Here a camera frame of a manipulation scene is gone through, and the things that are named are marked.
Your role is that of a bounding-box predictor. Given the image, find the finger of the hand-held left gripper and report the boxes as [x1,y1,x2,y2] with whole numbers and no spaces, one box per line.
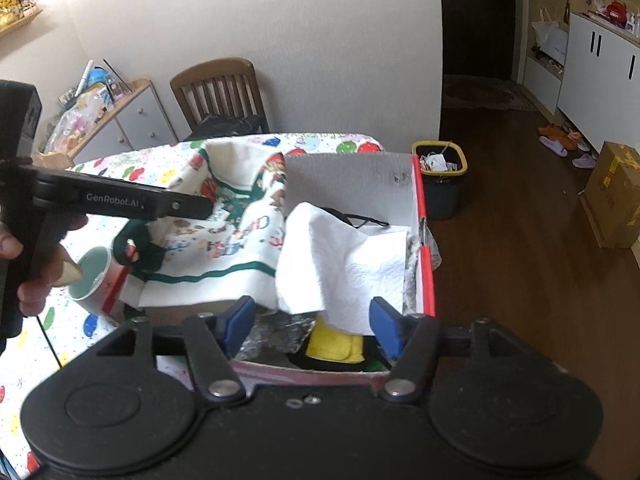
[162,192,215,221]

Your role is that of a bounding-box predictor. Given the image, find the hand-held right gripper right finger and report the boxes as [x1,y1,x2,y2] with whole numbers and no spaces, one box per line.
[369,296,531,402]

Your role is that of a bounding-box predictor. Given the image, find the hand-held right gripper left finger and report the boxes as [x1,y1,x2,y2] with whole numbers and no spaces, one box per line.
[95,295,257,401]

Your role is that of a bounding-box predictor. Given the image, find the yellow sponge cloth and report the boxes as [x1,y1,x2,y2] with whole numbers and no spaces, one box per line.
[306,324,366,362]

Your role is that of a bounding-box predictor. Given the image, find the white printed cloth green trim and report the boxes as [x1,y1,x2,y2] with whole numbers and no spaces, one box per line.
[112,137,301,311]

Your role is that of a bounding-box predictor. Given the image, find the fluffy beige cloth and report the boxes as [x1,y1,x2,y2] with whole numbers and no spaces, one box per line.
[402,232,426,316]

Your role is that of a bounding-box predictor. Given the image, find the white paper towel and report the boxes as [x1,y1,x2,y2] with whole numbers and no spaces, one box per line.
[275,202,411,336]

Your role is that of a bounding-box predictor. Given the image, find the red cardboard box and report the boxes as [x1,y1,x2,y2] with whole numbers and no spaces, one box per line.
[232,152,437,386]

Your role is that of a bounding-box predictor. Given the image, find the person's left hand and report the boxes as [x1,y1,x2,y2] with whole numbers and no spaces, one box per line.
[0,214,89,317]

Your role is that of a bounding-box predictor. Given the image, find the plastic bag of snacks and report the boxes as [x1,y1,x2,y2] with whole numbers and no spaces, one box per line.
[45,105,101,153]

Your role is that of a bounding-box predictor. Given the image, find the white rolled tube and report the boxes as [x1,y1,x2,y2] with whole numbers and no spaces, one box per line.
[75,59,96,98]

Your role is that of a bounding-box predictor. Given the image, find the black plastic bag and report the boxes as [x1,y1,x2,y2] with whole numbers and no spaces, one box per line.
[182,114,266,141]

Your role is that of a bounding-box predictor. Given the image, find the clear plastic wrapper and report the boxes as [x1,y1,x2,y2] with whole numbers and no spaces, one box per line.
[422,215,443,271]

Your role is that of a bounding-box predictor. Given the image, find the white side cabinet wooden top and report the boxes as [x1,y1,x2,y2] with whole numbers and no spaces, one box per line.
[35,77,180,168]

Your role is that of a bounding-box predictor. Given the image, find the pale green ceramic cup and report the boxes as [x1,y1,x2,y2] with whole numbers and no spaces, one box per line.
[67,246,132,317]

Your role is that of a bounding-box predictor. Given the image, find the wooden chair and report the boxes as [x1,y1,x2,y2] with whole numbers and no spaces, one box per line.
[170,57,271,133]

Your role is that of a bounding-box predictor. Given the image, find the trash bin with yellow rim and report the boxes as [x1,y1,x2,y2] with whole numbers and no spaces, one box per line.
[411,141,469,221]

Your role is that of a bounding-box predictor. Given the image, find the dark door mat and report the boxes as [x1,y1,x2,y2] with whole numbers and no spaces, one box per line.
[442,75,538,113]

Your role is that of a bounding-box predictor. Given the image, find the brown plush slippers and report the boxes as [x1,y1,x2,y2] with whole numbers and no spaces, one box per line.
[537,122,578,151]

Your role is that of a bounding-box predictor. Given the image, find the cardboard box with yellow tape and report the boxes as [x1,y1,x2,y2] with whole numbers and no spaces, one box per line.
[580,141,640,248]

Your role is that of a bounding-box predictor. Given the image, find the dark door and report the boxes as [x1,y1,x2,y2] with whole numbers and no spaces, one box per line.
[439,0,526,81]

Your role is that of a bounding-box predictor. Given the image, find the white tote bag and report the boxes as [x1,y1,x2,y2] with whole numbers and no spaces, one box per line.
[531,7,571,61]

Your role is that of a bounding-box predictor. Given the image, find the wooden wall shelf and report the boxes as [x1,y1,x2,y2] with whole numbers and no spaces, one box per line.
[0,7,44,36]

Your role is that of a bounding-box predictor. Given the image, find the white cabinet wall unit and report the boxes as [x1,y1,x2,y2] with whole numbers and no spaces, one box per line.
[522,0,640,156]

